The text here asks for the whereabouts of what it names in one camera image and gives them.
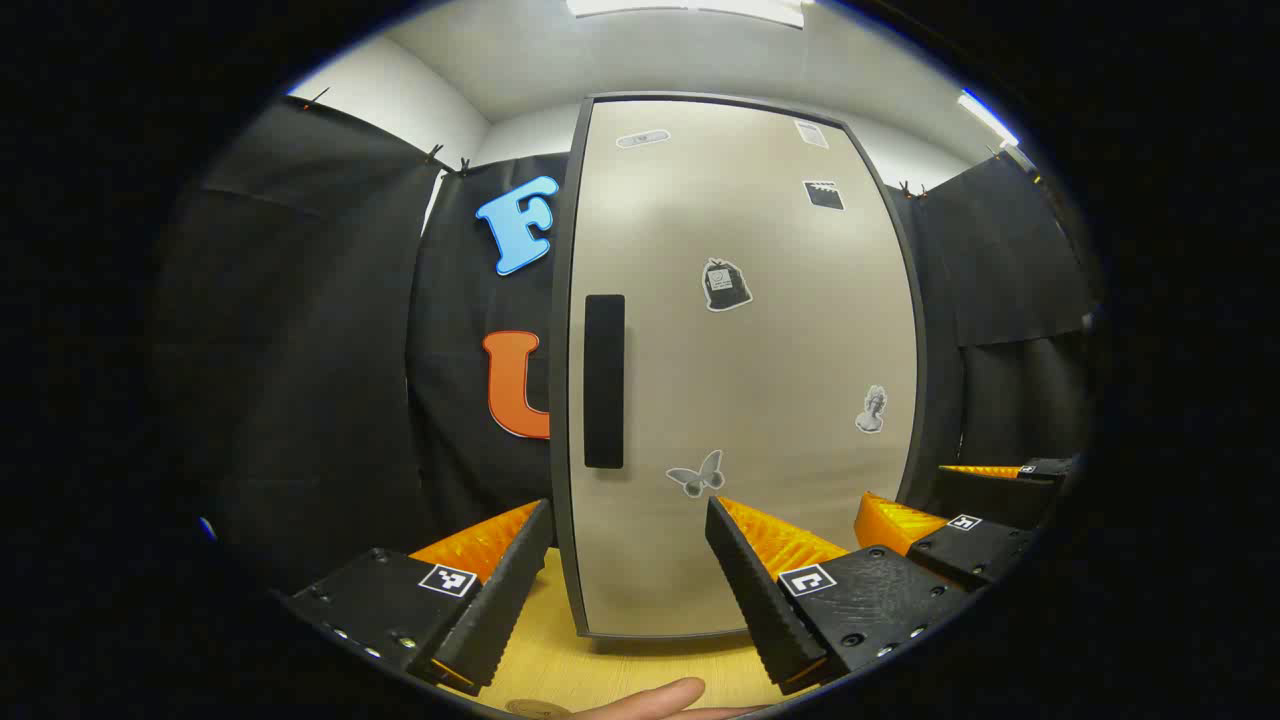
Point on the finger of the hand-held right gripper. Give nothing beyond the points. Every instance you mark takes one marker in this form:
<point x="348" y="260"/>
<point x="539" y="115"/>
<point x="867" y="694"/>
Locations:
<point x="985" y="555"/>
<point x="1000" y="495"/>

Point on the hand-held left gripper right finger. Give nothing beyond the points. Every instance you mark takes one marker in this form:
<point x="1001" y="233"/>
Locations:
<point x="760" y="600"/>

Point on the dark grey cabinet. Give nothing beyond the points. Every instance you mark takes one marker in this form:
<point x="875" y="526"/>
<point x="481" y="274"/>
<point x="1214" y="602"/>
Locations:
<point x="560" y="300"/>

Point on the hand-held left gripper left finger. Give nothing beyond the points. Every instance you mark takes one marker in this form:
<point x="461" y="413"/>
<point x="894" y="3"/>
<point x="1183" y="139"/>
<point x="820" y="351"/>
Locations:
<point x="505" y="600"/>

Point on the round brown coaster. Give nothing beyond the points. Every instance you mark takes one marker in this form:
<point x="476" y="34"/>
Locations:
<point x="535" y="708"/>

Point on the beige cabinet door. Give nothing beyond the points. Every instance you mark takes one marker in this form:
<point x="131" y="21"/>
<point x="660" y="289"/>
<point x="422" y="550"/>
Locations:
<point x="760" y="380"/>

